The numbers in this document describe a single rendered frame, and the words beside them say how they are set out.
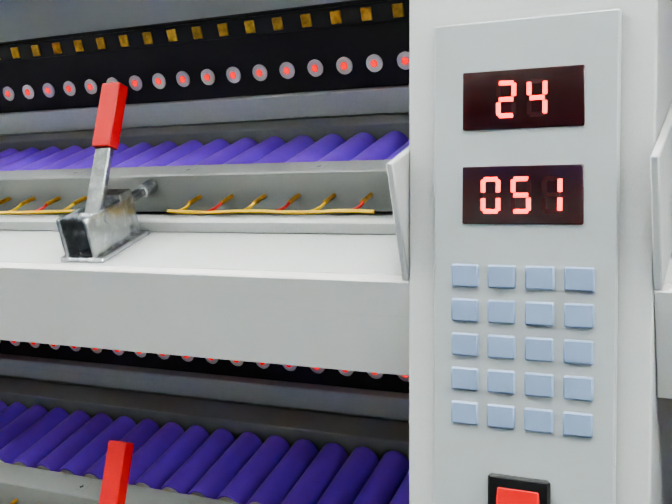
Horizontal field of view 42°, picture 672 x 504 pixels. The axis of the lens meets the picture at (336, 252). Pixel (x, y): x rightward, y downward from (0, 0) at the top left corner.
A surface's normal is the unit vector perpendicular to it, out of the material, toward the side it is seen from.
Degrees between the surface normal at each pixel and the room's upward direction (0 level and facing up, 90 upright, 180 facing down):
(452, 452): 90
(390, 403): 110
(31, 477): 20
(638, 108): 90
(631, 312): 90
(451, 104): 90
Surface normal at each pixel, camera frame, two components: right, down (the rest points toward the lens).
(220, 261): -0.15, -0.92
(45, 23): -0.44, 0.05
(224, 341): -0.41, 0.39
